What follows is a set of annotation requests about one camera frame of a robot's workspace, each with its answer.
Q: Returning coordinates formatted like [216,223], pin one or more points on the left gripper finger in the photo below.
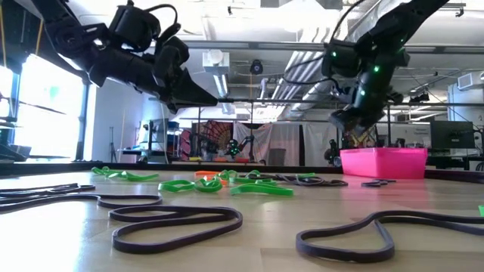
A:
[189,92]
[172,107]

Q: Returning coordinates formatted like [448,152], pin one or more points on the pink plastic basket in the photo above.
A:
[382,164]

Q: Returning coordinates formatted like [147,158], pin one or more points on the dark rubber band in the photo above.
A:
[132,196]
[325,183]
[264,176]
[300,242]
[239,220]
[372,184]
[75,186]

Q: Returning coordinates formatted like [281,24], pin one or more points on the orange rubber band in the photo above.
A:
[204,174]

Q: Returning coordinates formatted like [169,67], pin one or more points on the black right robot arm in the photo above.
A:
[401,30]

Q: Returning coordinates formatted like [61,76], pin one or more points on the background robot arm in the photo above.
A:
[247,141]
[332,151]

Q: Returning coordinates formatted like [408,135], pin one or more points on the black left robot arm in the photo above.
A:
[68,34]

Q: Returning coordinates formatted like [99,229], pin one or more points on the colourful geometric tapestry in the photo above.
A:
[372,141]

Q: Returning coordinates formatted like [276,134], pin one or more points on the monitor on black stand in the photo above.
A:
[151,136]

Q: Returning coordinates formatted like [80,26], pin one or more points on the white ceiling box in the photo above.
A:
[215,60]

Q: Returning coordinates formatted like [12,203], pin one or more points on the white hanging sheet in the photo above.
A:
[280,136]
[317,145]

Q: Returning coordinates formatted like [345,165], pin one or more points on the red web pattern tapestry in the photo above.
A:
[217,132]

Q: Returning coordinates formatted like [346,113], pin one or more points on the black ceiling spotlight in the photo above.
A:
[419,97]

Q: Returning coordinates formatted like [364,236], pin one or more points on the black tripod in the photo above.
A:
[112,147]

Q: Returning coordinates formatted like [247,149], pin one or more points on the grey chair back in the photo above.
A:
[278,156]

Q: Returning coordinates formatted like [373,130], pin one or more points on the black computer monitor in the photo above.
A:
[452,134]

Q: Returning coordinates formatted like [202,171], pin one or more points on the grey ceiling beam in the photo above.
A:
[287,46]

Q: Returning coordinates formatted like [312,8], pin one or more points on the dark side desk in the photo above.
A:
[11,151]

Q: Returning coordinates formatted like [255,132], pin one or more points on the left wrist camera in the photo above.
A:
[134,26]

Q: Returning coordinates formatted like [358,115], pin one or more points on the silver spiral air duct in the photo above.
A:
[314,96]

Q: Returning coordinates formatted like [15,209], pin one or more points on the black metal rig frame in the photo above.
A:
[287,101]

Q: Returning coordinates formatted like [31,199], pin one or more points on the white wall air unit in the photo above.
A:
[470,81]

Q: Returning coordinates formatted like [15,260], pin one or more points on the black aluminium table frame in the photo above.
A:
[38,169]

